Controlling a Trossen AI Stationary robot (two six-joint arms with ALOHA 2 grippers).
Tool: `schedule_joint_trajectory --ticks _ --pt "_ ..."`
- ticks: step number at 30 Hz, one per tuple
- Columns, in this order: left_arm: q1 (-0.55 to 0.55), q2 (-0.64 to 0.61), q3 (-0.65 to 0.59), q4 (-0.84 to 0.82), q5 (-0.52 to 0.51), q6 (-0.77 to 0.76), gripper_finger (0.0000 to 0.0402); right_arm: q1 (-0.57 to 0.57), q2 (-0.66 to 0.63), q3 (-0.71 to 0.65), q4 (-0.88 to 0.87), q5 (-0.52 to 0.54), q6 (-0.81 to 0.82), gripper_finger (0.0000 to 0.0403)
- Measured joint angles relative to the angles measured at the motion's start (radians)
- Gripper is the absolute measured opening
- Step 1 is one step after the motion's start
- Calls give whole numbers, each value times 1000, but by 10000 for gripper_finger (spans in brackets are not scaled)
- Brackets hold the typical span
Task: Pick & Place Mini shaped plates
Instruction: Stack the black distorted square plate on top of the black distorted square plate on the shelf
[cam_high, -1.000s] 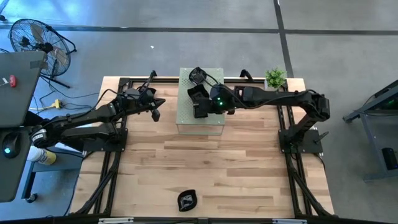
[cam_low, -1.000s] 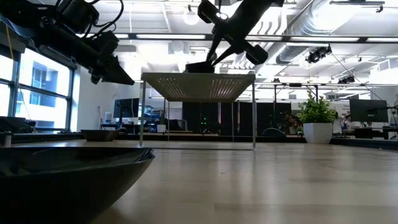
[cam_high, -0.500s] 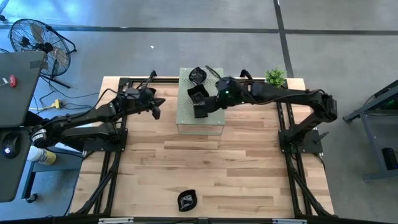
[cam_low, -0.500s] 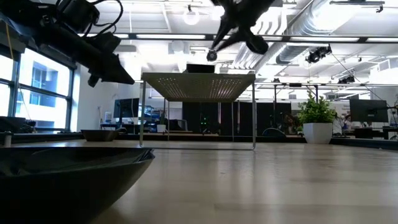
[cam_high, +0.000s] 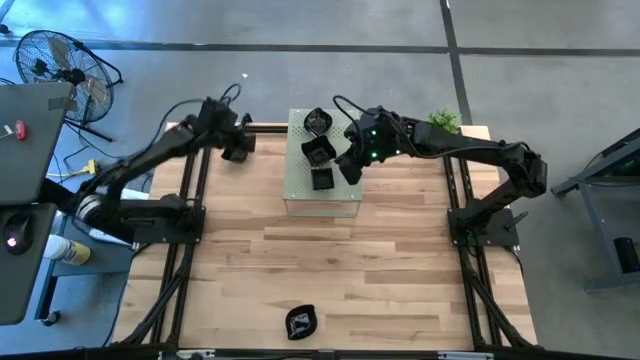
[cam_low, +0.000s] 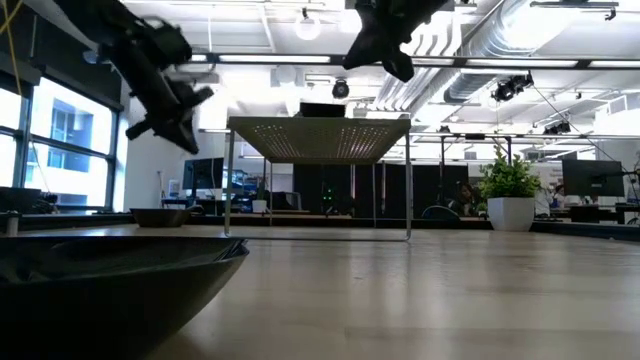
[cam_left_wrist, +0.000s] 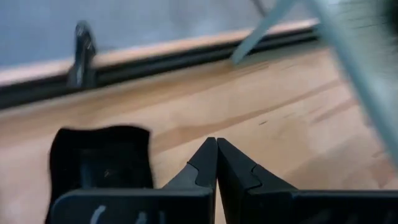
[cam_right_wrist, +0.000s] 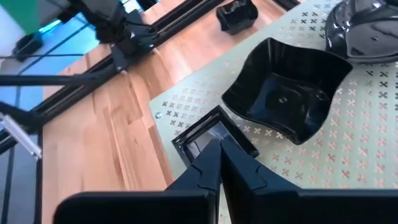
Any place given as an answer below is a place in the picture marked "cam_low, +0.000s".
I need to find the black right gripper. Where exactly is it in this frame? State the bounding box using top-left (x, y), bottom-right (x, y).
top-left (343, 0), bottom-right (451, 83)

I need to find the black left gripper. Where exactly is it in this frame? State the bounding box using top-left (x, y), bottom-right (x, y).
top-left (102, 37), bottom-right (215, 155)

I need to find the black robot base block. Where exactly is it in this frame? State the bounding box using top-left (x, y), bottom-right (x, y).
top-left (0, 187), bottom-right (60, 215)

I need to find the black computer monitor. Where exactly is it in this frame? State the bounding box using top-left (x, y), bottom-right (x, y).
top-left (182, 157), bottom-right (225, 191)
top-left (561, 158), bottom-right (626, 199)

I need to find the black round plate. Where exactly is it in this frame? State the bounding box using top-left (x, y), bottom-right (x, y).
top-left (129, 207), bottom-right (194, 229)

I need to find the round white ceiling lamp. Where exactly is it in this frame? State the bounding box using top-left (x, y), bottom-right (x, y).
top-left (293, 8), bottom-right (323, 42)

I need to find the pale green perforated metal shelf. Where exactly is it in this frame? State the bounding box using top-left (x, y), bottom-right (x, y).
top-left (223, 116), bottom-right (414, 243)

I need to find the long ceiling light strip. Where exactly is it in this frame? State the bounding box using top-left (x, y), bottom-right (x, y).
top-left (189, 49), bottom-right (640, 71)

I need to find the black office chair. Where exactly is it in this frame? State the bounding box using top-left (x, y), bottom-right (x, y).
top-left (421, 204), bottom-right (461, 221)
top-left (269, 191), bottom-right (304, 211)

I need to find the black partition panel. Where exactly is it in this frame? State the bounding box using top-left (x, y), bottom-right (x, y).
top-left (292, 163), bottom-right (471, 219)

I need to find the person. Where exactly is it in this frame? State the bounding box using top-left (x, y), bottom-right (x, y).
top-left (547, 184), bottom-right (569, 210)
top-left (447, 182), bottom-right (476, 217)

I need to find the large black plate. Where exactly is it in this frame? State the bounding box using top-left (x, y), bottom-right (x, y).
top-left (0, 235), bottom-right (250, 360)

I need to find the green plant in white pot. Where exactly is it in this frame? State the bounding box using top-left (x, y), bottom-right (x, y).
top-left (477, 144), bottom-right (542, 233)

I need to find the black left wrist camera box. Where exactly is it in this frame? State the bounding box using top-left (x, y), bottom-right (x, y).
top-left (142, 18), bottom-right (194, 66)

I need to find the silver ventilation duct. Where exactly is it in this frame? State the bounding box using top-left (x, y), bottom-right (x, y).
top-left (374, 0), bottom-right (534, 109)

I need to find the black table edge rail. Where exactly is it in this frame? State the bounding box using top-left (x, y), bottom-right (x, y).
top-left (19, 212), bottom-right (640, 242)

